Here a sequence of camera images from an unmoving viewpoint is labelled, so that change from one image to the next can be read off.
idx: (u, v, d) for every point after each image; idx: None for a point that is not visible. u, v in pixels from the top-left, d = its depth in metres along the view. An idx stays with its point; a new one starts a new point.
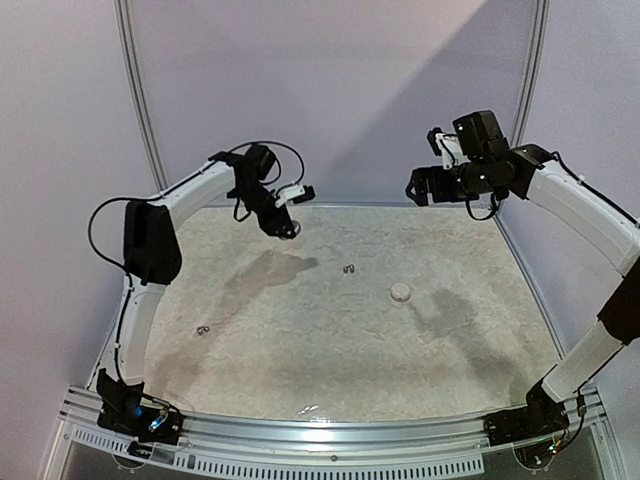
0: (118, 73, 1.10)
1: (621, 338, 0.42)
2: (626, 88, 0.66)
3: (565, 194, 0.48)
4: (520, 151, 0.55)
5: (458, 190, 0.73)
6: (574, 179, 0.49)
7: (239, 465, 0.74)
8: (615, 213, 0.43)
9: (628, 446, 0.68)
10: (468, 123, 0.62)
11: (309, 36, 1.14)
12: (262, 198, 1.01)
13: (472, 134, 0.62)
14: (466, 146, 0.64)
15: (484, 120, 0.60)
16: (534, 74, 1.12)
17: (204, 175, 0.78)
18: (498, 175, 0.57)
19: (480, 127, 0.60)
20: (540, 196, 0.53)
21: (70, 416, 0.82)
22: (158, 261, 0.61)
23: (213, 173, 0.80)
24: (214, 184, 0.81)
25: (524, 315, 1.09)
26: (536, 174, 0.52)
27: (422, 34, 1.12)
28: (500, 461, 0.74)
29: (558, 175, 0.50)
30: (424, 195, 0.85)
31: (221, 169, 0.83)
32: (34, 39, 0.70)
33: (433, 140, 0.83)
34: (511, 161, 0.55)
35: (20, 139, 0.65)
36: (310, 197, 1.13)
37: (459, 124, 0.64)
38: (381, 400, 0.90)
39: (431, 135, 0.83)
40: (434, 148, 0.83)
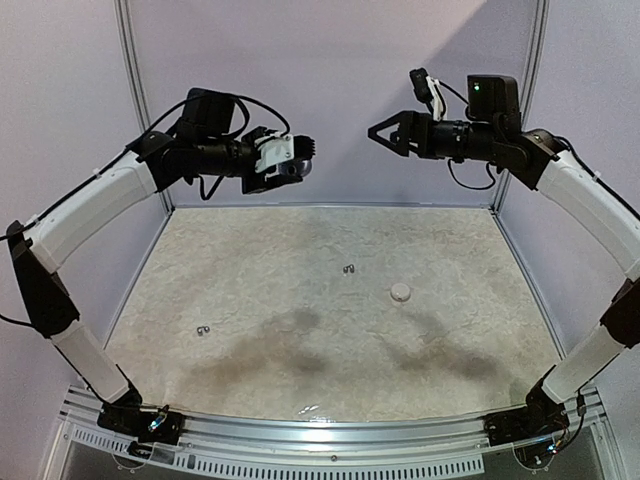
0: (117, 73, 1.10)
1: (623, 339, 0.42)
2: (626, 88, 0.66)
3: (583, 193, 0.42)
4: (534, 137, 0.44)
5: (443, 149, 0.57)
6: (588, 173, 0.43)
7: (239, 465, 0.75)
8: (632, 218, 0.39)
9: (628, 446, 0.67)
10: (487, 84, 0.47)
11: (309, 36, 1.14)
12: (228, 168, 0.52)
13: (489, 98, 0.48)
14: (476, 111, 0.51)
15: (509, 86, 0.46)
16: (534, 73, 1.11)
17: (98, 185, 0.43)
18: (505, 159, 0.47)
19: (499, 95, 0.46)
20: (549, 189, 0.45)
21: (69, 416, 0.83)
22: (31, 312, 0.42)
23: (112, 180, 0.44)
24: (119, 194, 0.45)
25: (524, 315, 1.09)
26: (551, 166, 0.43)
27: (421, 34, 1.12)
28: (499, 461, 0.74)
29: (573, 167, 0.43)
30: (400, 149, 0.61)
31: (128, 170, 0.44)
32: (35, 41, 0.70)
33: (419, 78, 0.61)
34: (522, 147, 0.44)
35: (20, 140, 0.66)
36: (313, 144, 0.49)
37: (477, 82, 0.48)
38: (382, 400, 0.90)
39: (413, 75, 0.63)
40: (416, 89, 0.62)
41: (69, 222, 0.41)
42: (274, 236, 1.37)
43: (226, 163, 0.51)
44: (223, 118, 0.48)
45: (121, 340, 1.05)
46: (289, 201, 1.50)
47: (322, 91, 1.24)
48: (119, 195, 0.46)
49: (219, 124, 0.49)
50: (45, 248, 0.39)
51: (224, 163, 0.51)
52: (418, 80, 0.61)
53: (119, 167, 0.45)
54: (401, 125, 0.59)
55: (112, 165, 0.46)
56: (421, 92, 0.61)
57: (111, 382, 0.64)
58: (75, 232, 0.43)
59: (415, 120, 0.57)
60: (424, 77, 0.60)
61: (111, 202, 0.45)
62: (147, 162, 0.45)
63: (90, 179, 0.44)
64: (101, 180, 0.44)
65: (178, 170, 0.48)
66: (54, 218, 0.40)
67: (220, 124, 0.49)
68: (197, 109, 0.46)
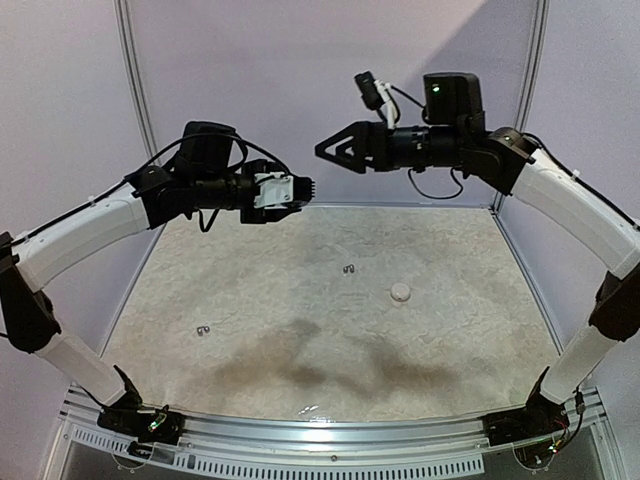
0: (117, 73, 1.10)
1: (612, 332, 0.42)
2: (626, 87, 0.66)
3: (563, 195, 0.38)
4: (505, 139, 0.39)
5: (403, 161, 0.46)
6: (563, 172, 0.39)
7: (239, 465, 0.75)
8: (614, 216, 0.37)
9: (628, 446, 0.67)
10: (448, 85, 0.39)
11: (308, 35, 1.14)
12: (227, 203, 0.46)
13: (451, 100, 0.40)
14: (435, 113, 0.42)
15: (472, 85, 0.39)
16: (534, 73, 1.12)
17: (90, 213, 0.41)
18: (476, 166, 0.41)
19: (462, 95, 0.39)
20: (525, 192, 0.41)
21: (70, 416, 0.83)
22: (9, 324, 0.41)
23: (107, 210, 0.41)
24: (112, 224, 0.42)
25: (524, 315, 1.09)
26: (527, 169, 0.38)
27: (421, 33, 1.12)
28: (500, 460, 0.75)
29: (549, 167, 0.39)
30: (358, 165, 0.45)
31: (121, 203, 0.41)
32: (33, 41, 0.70)
33: (367, 84, 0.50)
34: (494, 150, 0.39)
35: (19, 140, 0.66)
36: (313, 185, 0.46)
37: (436, 82, 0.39)
38: (382, 400, 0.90)
39: (360, 80, 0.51)
40: (365, 97, 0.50)
41: (59, 245, 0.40)
42: (274, 236, 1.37)
43: (225, 197, 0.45)
44: (220, 154, 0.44)
45: (121, 340, 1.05)
46: None
47: (322, 91, 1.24)
48: (111, 226, 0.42)
49: (217, 159, 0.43)
50: (30, 267, 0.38)
51: (224, 198, 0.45)
52: (365, 85, 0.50)
53: (115, 198, 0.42)
54: (354, 136, 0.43)
55: (111, 195, 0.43)
56: (370, 100, 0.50)
57: (105, 387, 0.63)
58: (63, 254, 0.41)
59: (373, 129, 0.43)
60: (371, 82, 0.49)
61: (103, 231, 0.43)
62: (143, 197, 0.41)
63: (86, 206, 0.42)
64: (95, 208, 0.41)
65: (175, 204, 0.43)
66: (44, 239, 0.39)
67: (219, 159, 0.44)
68: (193, 147, 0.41)
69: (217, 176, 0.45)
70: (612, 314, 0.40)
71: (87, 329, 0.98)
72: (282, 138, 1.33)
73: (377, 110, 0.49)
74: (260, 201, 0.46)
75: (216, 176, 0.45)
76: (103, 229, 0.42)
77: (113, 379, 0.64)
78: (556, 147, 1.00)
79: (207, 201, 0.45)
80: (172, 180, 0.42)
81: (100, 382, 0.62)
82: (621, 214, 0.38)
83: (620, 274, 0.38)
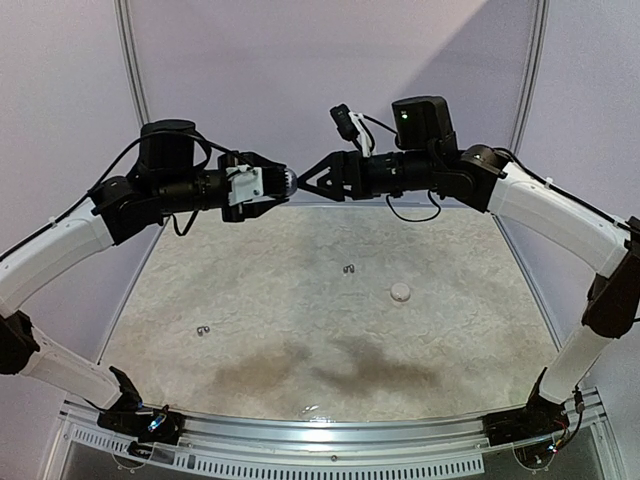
0: (117, 73, 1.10)
1: (605, 330, 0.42)
2: (625, 87, 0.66)
3: (540, 205, 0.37)
4: (475, 158, 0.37)
5: (380, 187, 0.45)
6: (536, 180, 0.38)
7: (239, 465, 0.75)
8: (591, 217, 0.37)
9: (628, 446, 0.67)
10: (415, 111, 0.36)
11: (308, 36, 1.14)
12: (199, 205, 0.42)
13: (421, 125, 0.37)
14: (407, 138, 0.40)
15: (440, 109, 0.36)
16: (534, 73, 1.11)
17: (52, 234, 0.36)
18: (450, 189, 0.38)
19: (431, 120, 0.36)
20: (502, 207, 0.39)
21: (70, 416, 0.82)
22: None
23: (66, 230, 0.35)
24: (76, 246, 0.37)
25: (524, 315, 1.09)
26: (501, 184, 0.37)
27: (421, 33, 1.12)
28: (499, 460, 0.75)
29: (521, 178, 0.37)
30: (334, 194, 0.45)
31: (81, 221, 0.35)
32: (33, 40, 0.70)
33: (342, 116, 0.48)
34: (467, 171, 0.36)
35: (19, 139, 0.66)
36: (286, 173, 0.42)
37: (403, 108, 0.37)
38: (382, 400, 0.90)
39: (334, 113, 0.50)
40: (340, 129, 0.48)
41: (22, 273, 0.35)
42: (274, 236, 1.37)
43: (196, 200, 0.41)
44: (183, 155, 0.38)
45: (121, 341, 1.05)
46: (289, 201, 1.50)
47: (322, 90, 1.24)
48: (77, 246, 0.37)
49: (181, 159, 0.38)
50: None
51: (195, 201, 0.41)
52: (340, 118, 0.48)
53: (75, 216, 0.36)
54: (331, 168, 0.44)
55: (72, 213, 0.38)
56: (346, 130, 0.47)
57: (99, 395, 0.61)
58: (27, 281, 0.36)
59: (348, 158, 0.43)
60: (345, 113, 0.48)
61: (68, 253, 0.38)
62: (102, 215, 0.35)
63: (46, 228, 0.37)
64: (55, 229, 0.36)
65: (141, 218, 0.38)
66: (7, 265, 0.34)
67: (184, 160, 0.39)
68: (151, 150, 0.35)
69: (184, 177, 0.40)
70: (603, 316, 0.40)
71: (87, 329, 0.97)
72: (283, 137, 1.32)
73: (353, 141, 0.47)
74: (236, 198, 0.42)
75: (182, 177, 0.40)
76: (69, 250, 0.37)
77: (107, 387, 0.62)
78: (557, 147, 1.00)
79: (176, 206, 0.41)
80: (134, 191, 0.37)
81: (100, 383, 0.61)
82: (596, 213, 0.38)
83: (606, 271, 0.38)
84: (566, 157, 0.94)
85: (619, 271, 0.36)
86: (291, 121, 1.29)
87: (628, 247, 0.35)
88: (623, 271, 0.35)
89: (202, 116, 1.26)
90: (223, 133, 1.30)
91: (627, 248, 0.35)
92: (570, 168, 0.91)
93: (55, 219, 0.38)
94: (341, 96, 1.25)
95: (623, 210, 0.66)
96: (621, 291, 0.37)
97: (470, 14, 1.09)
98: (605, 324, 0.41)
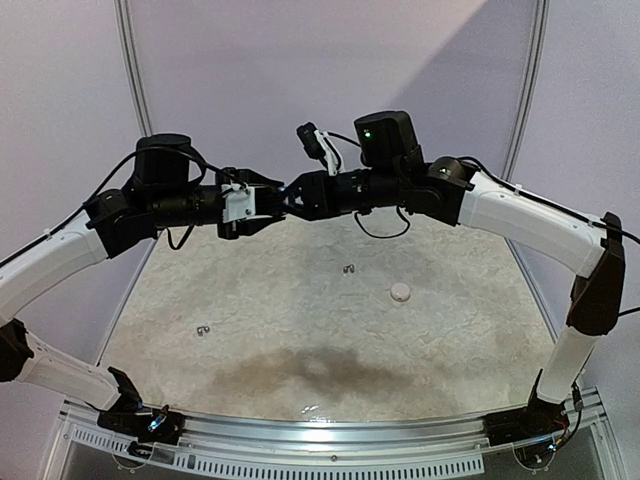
0: (118, 73, 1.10)
1: (588, 328, 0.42)
2: (624, 86, 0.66)
3: (512, 213, 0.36)
4: (442, 173, 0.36)
5: (349, 204, 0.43)
6: (504, 188, 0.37)
7: (239, 465, 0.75)
8: (564, 219, 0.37)
9: (629, 446, 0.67)
10: (379, 130, 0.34)
11: (308, 36, 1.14)
12: (194, 220, 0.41)
13: (385, 143, 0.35)
14: (372, 157, 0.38)
15: (404, 125, 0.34)
16: (534, 73, 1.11)
17: (47, 246, 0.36)
18: (417, 206, 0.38)
19: (395, 137, 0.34)
20: (473, 219, 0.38)
21: (70, 416, 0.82)
22: None
23: (61, 243, 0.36)
24: (70, 257, 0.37)
25: (524, 315, 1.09)
26: (470, 196, 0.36)
27: (421, 34, 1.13)
28: (500, 460, 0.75)
29: (489, 187, 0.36)
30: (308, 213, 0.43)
31: (76, 235, 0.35)
32: (34, 39, 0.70)
33: (309, 134, 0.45)
34: (434, 188, 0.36)
35: (20, 138, 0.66)
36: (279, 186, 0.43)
37: (366, 127, 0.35)
38: (382, 400, 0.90)
39: (301, 132, 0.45)
40: (307, 149, 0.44)
41: (14, 285, 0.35)
42: (274, 236, 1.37)
43: (190, 216, 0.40)
44: (178, 171, 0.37)
45: (121, 341, 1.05)
46: None
47: (321, 90, 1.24)
48: (71, 259, 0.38)
49: (176, 176, 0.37)
50: None
51: (189, 217, 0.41)
52: (306, 137, 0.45)
53: (70, 228, 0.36)
54: (302, 186, 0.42)
55: (66, 225, 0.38)
56: (312, 149, 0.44)
57: (98, 395, 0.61)
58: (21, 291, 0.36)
59: (314, 177, 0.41)
60: (312, 132, 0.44)
61: (62, 265, 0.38)
62: (97, 229, 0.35)
63: (40, 239, 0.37)
64: (50, 242, 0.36)
65: (134, 232, 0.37)
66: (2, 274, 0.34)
67: (179, 175, 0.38)
68: (146, 166, 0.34)
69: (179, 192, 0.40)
70: (584, 315, 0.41)
71: (87, 328, 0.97)
72: (282, 137, 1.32)
73: (321, 162, 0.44)
74: (231, 214, 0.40)
75: (177, 192, 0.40)
76: (61, 261, 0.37)
77: (105, 389, 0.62)
78: (557, 147, 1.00)
79: (169, 221, 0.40)
80: (130, 205, 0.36)
81: (99, 381, 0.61)
82: (569, 214, 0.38)
83: (585, 271, 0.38)
84: (567, 157, 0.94)
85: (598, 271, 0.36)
86: (291, 122, 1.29)
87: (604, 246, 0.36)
88: (602, 270, 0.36)
89: (203, 116, 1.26)
90: (223, 133, 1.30)
91: (604, 248, 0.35)
92: (571, 168, 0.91)
93: (50, 230, 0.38)
94: (341, 97, 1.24)
95: (624, 210, 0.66)
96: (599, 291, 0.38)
97: (470, 14, 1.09)
98: (587, 322, 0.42)
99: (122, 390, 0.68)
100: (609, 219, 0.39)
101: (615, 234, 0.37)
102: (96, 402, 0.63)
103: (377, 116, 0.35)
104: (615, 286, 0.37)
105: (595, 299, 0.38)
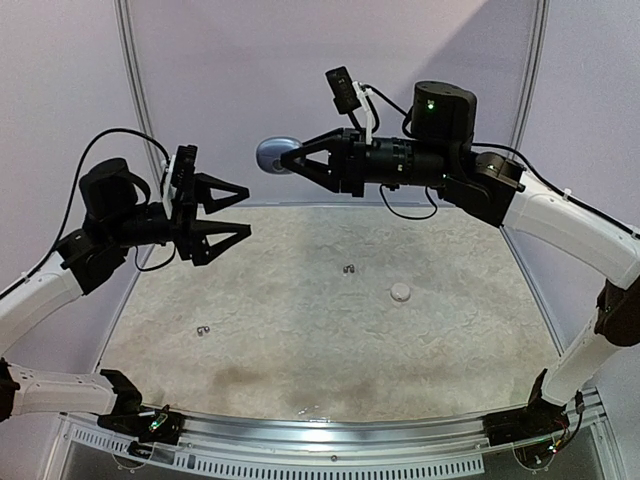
0: (117, 72, 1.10)
1: (625, 333, 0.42)
2: (626, 85, 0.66)
3: (559, 218, 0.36)
4: (489, 169, 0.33)
5: (377, 178, 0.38)
6: (554, 192, 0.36)
7: (239, 465, 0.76)
8: (610, 228, 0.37)
9: (629, 446, 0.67)
10: (442, 110, 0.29)
11: (309, 35, 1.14)
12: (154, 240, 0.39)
13: (445, 121, 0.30)
14: (423, 133, 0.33)
15: (472, 108, 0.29)
16: (534, 73, 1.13)
17: (26, 290, 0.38)
18: (461, 201, 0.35)
19: (458, 122, 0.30)
20: (517, 220, 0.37)
21: (69, 416, 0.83)
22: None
23: (39, 285, 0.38)
24: (52, 295, 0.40)
25: (525, 315, 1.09)
26: (521, 198, 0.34)
27: (422, 33, 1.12)
28: (499, 460, 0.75)
29: (540, 190, 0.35)
30: (334, 183, 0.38)
31: (52, 276, 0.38)
32: (33, 39, 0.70)
33: (345, 84, 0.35)
34: (482, 184, 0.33)
35: (19, 139, 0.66)
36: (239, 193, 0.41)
37: (428, 98, 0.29)
38: (381, 400, 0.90)
39: (332, 78, 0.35)
40: (338, 100, 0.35)
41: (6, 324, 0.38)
42: (274, 236, 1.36)
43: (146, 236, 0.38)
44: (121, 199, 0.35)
45: (121, 341, 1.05)
46: (288, 200, 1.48)
47: (321, 90, 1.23)
48: (55, 295, 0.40)
49: (124, 201, 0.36)
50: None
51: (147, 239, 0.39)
52: (339, 86, 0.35)
53: (45, 270, 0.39)
54: (333, 152, 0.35)
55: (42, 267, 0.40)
56: (346, 105, 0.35)
57: (95, 401, 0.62)
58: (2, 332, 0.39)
59: (354, 148, 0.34)
60: (349, 82, 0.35)
61: (43, 304, 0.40)
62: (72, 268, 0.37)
63: (19, 282, 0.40)
64: (28, 284, 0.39)
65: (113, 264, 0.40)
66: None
67: (126, 199, 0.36)
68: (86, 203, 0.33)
69: (133, 213, 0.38)
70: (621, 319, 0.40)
71: (86, 329, 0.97)
72: None
73: (352, 119, 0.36)
74: (165, 199, 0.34)
75: (131, 214, 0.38)
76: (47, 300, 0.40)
77: (102, 393, 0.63)
78: (557, 147, 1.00)
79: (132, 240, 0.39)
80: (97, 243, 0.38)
81: (93, 386, 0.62)
82: (613, 223, 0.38)
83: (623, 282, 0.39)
84: (567, 159, 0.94)
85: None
86: (291, 122, 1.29)
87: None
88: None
89: (203, 116, 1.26)
90: (223, 133, 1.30)
91: None
92: (571, 169, 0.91)
93: (28, 273, 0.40)
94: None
95: (625, 209, 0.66)
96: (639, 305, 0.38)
97: (473, 12, 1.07)
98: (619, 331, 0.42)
99: (120, 393, 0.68)
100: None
101: None
102: (97, 407, 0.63)
103: (444, 89, 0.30)
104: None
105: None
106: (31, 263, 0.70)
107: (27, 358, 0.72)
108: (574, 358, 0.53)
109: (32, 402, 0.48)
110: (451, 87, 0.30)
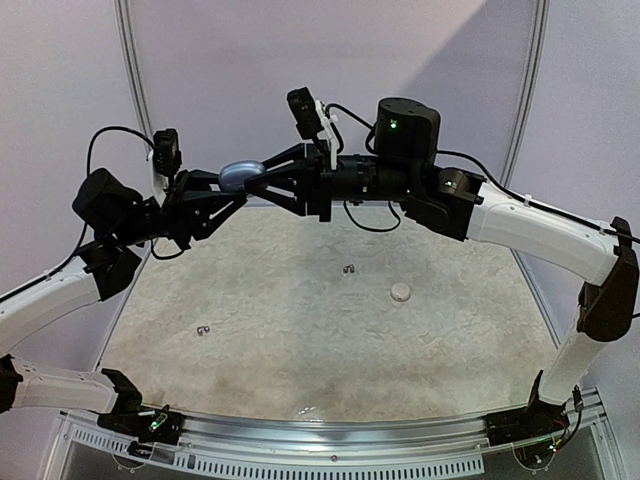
0: (118, 73, 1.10)
1: (611, 325, 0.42)
2: (626, 85, 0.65)
3: (522, 225, 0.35)
4: (448, 185, 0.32)
5: (343, 197, 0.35)
6: (514, 200, 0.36)
7: (239, 465, 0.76)
8: (574, 228, 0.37)
9: (629, 446, 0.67)
10: (406, 126, 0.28)
11: (308, 34, 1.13)
12: (157, 232, 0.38)
13: (408, 139, 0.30)
14: (386, 149, 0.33)
15: (434, 128, 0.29)
16: (534, 73, 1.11)
17: (45, 287, 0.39)
18: (422, 220, 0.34)
19: (421, 139, 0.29)
20: (481, 232, 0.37)
21: (70, 416, 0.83)
22: None
23: (58, 287, 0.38)
24: (68, 297, 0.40)
25: (524, 315, 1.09)
26: (480, 210, 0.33)
27: (422, 32, 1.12)
28: (499, 460, 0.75)
29: (499, 199, 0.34)
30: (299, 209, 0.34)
31: (74, 278, 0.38)
32: (33, 39, 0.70)
33: (309, 111, 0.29)
34: (443, 203, 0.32)
35: (18, 141, 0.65)
36: None
37: (392, 117, 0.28)
38: (381, 400, 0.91)
39: (293, 105, 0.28)
40: (301, 129, 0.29)
41: (16, 322, 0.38)
42: (274, 236, 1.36)
43: (151, 229, 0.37)
44: (119, 209, 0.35)
45: (121, 341, 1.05)
46: None
47: (321, 89, 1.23)
48: (71, 297, 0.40)
49: (120, 208, 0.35)
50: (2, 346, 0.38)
51: (153, 233, 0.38)
52: (305, 115, 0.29)
53: (68, 272, 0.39)
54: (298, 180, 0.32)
55: (64, 268, 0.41)
56: (309, 131, 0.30)
57: (97, 400, 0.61)
58: (18, 326, 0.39)
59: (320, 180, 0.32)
60: (312, 107, 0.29)
61: (60, 304, 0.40)
62: (93, 272, 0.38)
63: (39, 280, 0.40)
64: (49, 283, 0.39)
65: (126, 267, 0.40)
66: (2, 310, 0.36)
67: (123, 207, 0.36)
68: (90, 224, 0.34)
69: (135, 214, 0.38)
70: (604, 312, 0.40)
71: (86, 329, 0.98)
72: (284, 138, 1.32)
73: (315, 142, 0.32)
74: (155, 186, 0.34)
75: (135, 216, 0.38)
76: (59, 300, 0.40)
77: (104, 392, 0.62)
78: (557, 147, 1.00)
79: (146, 235, 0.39)
80: (114, 250, 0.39)
81: (97, 384, 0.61)
82: (578, 221, 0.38)
83: (599, 278, 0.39)
84: (567, 158, 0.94)
85: (613, 279, 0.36)
86: (290, 122, 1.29)
87: (617, 254, 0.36)
88: (615, 277, 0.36)
89: (203, 116, 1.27)
90: (224, 134, 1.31)
91: (617, 255, 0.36)
92: (572, 168, 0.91)
93: (49, 272, 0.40)
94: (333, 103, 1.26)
95: (626, 209, 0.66)
96: (617, 295, 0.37)
97: (472, 12, 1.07)
98: (600, 327, 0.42)
99: (121, 392, 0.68)
100: (618, 225, 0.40)
101: (626, 239, 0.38)
102: (100, 405, 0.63)
103: (407, 108, 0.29)
104: (628, 294, 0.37)
105: (620, 292, 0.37)
106: (31, 262, 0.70)
107: (26, 357, 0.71)
108: (564, 354, 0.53)
109: (34, 395, 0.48)
110: (415, 105, 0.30)
